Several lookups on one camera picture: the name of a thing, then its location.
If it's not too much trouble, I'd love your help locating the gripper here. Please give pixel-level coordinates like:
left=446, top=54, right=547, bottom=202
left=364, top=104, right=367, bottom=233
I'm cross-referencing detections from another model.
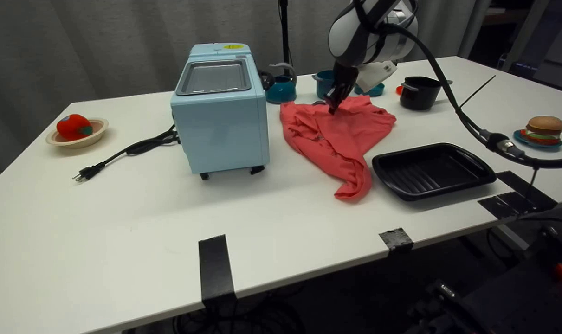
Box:
left=323, top=62, right=359, bottom=115

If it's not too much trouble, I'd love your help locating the red long sleeve shirt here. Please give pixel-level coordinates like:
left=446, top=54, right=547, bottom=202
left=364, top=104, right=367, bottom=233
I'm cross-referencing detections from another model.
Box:
left=279, top=95, right=397, bottom=201

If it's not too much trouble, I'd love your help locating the teal toy pot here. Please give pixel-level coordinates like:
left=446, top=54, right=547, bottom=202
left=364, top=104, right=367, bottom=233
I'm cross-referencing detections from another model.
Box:
left=311, top=70, right=337, bottom=100

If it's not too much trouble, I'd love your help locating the teal toy lid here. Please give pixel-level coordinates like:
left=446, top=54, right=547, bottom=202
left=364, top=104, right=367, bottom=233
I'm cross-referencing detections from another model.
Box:
left=354, top=83, right=386, bottom=98

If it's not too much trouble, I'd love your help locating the teal toy kettle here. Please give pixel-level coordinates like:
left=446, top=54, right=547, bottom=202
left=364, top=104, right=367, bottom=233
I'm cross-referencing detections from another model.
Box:
left=258, top=63, right=298, bottom=104

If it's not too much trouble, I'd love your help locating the black toy pot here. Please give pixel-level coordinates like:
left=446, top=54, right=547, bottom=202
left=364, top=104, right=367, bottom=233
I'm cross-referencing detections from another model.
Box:
left=396, top=76, right=453, bottom=111

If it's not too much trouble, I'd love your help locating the black baking tray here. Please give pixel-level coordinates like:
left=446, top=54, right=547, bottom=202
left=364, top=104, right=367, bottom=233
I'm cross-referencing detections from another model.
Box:
left=371, top=142, right=498, bottom=202

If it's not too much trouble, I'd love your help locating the light blue toaster oven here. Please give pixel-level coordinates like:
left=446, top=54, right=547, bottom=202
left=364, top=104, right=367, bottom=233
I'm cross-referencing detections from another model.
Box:
left=170, top=43, right=271, bottom=181

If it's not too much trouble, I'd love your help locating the toaster oven door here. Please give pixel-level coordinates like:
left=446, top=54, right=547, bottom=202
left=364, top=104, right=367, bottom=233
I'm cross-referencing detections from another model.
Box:
left=175, top=58, right=252, bottom=96

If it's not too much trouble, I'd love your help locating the black tape strip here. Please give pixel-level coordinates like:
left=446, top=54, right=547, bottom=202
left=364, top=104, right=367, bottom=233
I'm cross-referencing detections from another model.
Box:
left=378, top=227, right=414, bottom=254
left=198, top=234, right=238, bottom=304

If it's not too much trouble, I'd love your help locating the teal toy plate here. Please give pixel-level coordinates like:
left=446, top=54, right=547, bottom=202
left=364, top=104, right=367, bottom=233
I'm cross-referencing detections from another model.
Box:
left=513, top=129, right=562, bottom=151

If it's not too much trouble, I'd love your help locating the black tape patch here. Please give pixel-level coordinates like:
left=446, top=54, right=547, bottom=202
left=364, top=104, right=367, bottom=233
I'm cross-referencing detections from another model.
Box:
left=477, top=170, right=559, bottom=219

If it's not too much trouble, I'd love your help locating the toy burger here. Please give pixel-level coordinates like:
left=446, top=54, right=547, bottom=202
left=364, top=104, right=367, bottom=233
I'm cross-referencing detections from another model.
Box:
left=521, top=116, right=562, bottom=146

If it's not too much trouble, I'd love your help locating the beige bowl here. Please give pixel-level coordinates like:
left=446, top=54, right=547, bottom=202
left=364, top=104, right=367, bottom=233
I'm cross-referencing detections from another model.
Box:
left=45, top=118, right=110, bottom=149

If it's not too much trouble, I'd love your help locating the red toy tomato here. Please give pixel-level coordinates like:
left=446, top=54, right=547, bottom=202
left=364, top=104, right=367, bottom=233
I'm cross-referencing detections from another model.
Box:
left=56, top=114, right=94, bottom=141

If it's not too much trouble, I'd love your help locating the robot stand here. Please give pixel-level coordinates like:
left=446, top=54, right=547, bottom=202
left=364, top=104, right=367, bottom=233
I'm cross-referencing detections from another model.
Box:
left=404, top=223, right=562, bottom=334

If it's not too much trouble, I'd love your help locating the black power cable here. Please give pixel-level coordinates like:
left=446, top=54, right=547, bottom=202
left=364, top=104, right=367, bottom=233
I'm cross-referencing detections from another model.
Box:
left=72, top=124, right=180, bottom=182

